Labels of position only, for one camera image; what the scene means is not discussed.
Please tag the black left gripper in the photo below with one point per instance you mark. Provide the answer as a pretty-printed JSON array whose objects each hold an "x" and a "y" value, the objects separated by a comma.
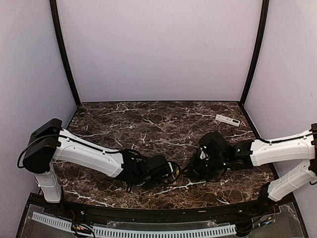
[{"x": 152, "y": 186}]

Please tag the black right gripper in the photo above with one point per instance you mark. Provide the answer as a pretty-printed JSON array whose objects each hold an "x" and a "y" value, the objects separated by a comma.
[{"x": 194, "y": 170}]

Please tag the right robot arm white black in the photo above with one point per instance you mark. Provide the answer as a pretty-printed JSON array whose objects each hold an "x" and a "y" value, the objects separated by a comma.
[{"x": 215, "y": 154}]

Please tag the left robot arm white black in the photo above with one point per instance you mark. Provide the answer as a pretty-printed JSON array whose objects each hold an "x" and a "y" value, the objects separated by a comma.
[{"x": 51, "y": 142}]

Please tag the white remote control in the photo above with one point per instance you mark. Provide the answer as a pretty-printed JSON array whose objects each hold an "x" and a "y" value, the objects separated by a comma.
[{"x": 227, "y": 120}]

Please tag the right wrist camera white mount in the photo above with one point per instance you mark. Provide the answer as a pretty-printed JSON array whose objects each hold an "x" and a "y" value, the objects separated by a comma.
[{"x": 200, "y": 154}]

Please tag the white slotted cable duct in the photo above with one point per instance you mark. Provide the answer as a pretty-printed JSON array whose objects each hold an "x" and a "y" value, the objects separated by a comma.
[{"x": 138, "y": 231}]

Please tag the right black frame post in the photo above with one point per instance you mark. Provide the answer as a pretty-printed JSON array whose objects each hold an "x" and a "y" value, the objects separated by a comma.
[{"x": 256, "y": 52}]

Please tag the black frame post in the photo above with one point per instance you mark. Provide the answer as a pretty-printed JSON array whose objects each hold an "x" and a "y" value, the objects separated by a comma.
[
  {"x": 256, "y": 52},
  {"x": 63, "y": 53}
]

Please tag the left black frame post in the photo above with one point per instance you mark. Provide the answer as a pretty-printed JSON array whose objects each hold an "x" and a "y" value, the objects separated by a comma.
[{"x": 63, "y": 53}]

